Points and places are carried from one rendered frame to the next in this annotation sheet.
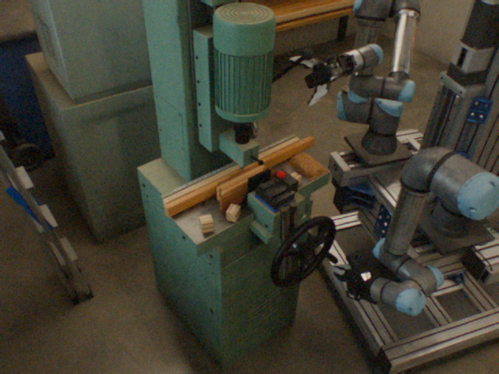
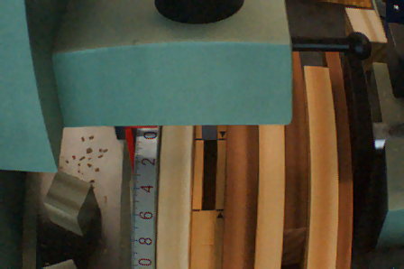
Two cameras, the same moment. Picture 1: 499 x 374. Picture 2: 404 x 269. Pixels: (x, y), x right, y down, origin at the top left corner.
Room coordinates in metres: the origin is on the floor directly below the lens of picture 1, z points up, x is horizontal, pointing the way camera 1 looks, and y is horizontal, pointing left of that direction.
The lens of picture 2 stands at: (1.03, 0.29, 1.39)
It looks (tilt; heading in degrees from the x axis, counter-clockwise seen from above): 52 degrees down; 316
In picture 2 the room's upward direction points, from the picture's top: 5 degrees counter-clockwise
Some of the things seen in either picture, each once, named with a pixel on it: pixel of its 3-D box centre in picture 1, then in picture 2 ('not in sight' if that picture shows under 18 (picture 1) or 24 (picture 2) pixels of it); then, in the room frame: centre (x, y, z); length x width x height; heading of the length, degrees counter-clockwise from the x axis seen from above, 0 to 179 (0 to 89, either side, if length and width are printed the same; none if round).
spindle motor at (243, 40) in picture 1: (243, 64); not in sight; (1.28, 0.05, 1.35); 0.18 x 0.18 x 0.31
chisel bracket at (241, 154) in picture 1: (238, 148); (169, 48); (1.29, 0.06, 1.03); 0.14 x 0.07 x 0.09; 41
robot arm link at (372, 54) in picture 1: (365, 58); not in sight; (1.46, -0.35, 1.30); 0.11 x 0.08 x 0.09; 130
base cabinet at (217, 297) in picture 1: (223, 257); not in sight; (1.37, 0.13, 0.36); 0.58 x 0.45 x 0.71; 41
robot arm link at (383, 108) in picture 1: (384, 112); not in sight; (1.65, -0.52, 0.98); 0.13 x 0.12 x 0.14; 77
